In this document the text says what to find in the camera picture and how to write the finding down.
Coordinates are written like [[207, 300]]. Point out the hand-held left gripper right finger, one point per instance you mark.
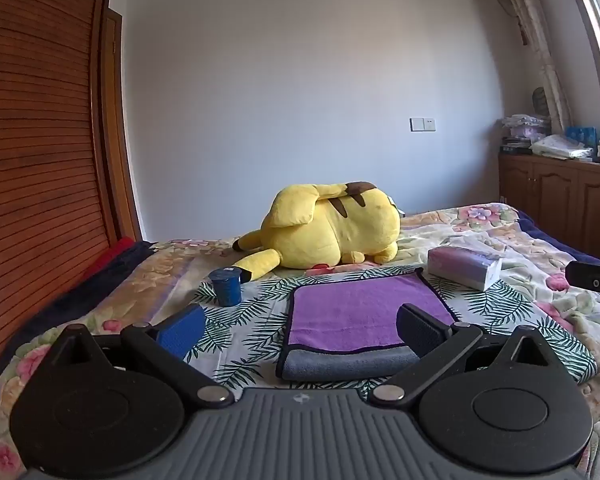
[[420, 332]]

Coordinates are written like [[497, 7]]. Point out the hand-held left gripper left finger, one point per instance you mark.
[[182, 331]]

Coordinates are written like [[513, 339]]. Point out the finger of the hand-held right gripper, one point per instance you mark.
[[585, 274]]

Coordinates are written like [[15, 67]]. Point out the purple and grey towel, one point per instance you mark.
[[360, 310]]

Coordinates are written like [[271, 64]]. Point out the dark blue blanket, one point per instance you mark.
[[555, 245]]

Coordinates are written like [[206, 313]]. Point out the blue cup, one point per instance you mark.
[[227, 290]]

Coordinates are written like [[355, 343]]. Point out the white and purple tissue pack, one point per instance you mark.
[[460, 266]]

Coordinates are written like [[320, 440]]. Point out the leaf print cloth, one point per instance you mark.
[[260, 320]]

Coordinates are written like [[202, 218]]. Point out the wooden cabinet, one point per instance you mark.
[[555, 200]]

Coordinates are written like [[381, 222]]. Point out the red cloth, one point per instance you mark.
[[112, 255]]

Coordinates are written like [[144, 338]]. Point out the dark blue cloth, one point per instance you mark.
[[70, 300]]

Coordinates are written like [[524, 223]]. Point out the white plastic bag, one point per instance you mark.
[[562, 147]]

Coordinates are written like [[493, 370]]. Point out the yellow plush toy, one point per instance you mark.
[[330, 230]]

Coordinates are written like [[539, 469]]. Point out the blue box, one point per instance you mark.
[[581, 135]]

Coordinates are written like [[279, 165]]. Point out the stack of clutter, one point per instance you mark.
[[522, 135]]

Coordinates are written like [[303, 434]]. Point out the wooden slatted wardrobe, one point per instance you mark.
[[30, 160]]

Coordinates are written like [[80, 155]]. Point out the beige curtain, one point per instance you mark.
[[535, 35]]

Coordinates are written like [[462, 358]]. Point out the white wall switch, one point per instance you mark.
[[423, 124]]

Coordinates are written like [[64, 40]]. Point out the wooden window frame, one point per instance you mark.
[[597, 45]]

